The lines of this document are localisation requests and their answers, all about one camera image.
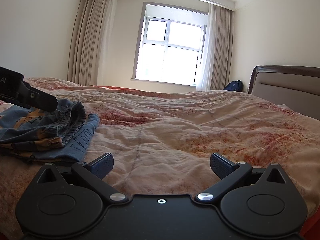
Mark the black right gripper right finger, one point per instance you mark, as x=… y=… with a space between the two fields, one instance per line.
x=231 y=175

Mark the blue children's pants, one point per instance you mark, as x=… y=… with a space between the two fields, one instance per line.
x=64 y=134

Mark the left beige curtain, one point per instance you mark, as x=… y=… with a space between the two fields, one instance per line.
x=90 y=41

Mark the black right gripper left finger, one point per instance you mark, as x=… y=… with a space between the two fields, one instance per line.
x=91 y=175

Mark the white pillow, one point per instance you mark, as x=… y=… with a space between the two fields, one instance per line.
x=285 y=107

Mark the grey framed window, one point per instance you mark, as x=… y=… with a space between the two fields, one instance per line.
x=170 y=44

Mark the pink floral quilt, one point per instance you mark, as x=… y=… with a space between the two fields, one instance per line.
x=161 y=144

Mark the orange bed sheet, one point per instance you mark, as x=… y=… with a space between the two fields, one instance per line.
x=117 y=88

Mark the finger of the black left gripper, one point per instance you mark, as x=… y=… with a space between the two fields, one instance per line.
x=28 y=96

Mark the beige curtain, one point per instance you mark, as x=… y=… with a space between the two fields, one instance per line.
x=217 y=54
x=90 y=41

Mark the right beige curtain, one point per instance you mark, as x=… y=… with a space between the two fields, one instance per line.
x=217 y=54

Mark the blue backpack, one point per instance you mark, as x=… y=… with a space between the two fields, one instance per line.
x=236 y=86

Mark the brown padded headboard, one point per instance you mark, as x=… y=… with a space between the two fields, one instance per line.
x=297 y=87

